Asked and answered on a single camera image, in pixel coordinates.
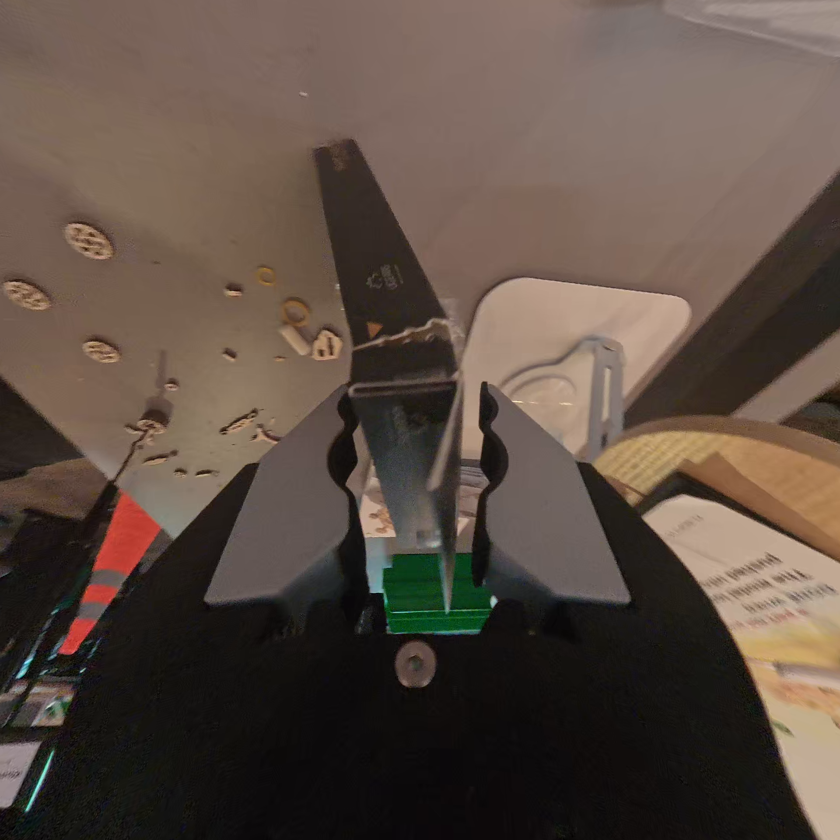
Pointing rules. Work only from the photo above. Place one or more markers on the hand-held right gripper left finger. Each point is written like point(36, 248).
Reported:
point(275, 525)

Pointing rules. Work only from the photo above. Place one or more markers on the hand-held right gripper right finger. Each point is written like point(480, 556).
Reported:
point(558, 525)

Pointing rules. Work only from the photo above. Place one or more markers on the wooden wheel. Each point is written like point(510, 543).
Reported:
point(154, 420)

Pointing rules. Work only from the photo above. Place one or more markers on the small spoked wooden disc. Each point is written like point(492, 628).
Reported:
point(88, 241)
point(26, 295)
point(102, 351)

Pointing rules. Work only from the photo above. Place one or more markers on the black model kit box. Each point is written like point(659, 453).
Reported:
point(380, 262)

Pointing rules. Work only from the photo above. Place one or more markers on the slotted wooden link bar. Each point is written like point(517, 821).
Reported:
point(239, 422)

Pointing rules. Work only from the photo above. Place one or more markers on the branch-shaped plywood scrap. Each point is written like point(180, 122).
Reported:
point(266, 434)

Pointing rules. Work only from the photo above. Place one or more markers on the zigzag wooden part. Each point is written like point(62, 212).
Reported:
point(159, 457)

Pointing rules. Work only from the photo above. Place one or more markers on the green plastic bin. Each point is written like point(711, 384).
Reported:
point(407, 590)

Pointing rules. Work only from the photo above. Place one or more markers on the orange cloth grey stripes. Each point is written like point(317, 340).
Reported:
point(111, 558)

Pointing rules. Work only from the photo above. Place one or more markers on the small cream cylinder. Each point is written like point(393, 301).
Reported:
point(295, 340)

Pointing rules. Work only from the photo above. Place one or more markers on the oval wooden part with holes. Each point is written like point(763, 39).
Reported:
point(326, 344)

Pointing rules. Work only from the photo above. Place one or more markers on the printed instruction sheet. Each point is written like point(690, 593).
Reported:
point(754, 590)

